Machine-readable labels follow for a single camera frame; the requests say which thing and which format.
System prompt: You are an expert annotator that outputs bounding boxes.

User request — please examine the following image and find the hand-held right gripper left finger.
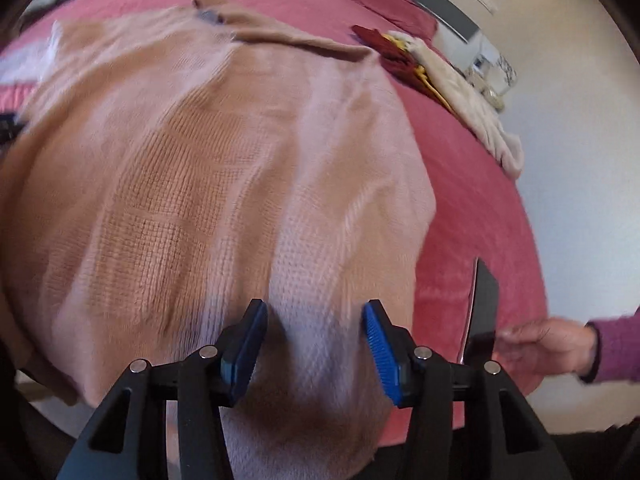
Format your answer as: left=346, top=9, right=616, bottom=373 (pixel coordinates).
left=56, top=299, right=269, bottom=480

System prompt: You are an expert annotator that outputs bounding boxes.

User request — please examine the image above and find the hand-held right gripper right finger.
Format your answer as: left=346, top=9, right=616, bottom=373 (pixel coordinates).
left=362, top=299, right=573, bottom=480

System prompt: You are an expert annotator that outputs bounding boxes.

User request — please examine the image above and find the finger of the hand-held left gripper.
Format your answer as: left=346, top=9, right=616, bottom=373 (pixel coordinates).
left=0, top=112, right=26, bottom=148

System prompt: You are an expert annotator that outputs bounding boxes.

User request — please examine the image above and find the another person's forearm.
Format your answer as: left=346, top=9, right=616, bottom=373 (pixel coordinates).
left=580, top=305, right=640, bottom=386

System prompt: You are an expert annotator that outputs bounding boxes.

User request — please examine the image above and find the black flat device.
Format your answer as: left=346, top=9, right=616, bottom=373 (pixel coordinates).
left=457, top=257, right=501, bottom=366

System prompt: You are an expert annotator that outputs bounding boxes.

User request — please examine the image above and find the pink bed blanket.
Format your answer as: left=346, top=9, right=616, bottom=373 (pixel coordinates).
left=0, top=0, right=548, bottom=461

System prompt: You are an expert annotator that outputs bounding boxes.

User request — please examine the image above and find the cream fleece garment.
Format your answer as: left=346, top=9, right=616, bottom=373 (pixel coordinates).
left=387, top=30, right=525, bottom=180

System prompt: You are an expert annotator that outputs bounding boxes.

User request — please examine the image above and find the yellow garment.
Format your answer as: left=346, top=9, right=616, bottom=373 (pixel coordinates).
left=382, top=32, right=453, bottom=111

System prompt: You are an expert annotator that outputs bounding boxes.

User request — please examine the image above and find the white nightstand with clutter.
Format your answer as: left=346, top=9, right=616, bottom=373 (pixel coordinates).
left=462, top=30, right=518, bottom=111

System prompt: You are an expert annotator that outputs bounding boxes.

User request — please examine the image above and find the dusty pink pillow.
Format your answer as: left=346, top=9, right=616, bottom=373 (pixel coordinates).
left=332, top=0, right=440, bottom=41

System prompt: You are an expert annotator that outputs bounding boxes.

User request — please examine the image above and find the grey and white headboard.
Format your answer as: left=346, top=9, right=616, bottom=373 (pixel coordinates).
left=360, top=0, right=483, bottom=43

